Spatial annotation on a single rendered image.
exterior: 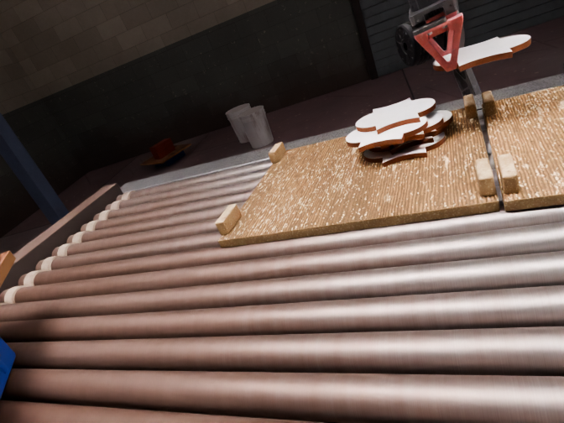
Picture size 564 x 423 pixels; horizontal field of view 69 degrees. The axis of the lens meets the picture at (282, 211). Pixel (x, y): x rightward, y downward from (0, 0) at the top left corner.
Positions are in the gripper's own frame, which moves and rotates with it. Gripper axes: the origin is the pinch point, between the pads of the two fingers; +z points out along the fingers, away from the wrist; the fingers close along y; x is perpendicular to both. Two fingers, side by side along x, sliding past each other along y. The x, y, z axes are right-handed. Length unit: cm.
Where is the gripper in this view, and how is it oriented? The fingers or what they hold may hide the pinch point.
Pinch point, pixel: (448, 60)
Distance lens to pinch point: 74.2
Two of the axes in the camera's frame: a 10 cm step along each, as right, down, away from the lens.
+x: 8.5, -2.7, -4.5
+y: -2.5, 5.3, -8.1
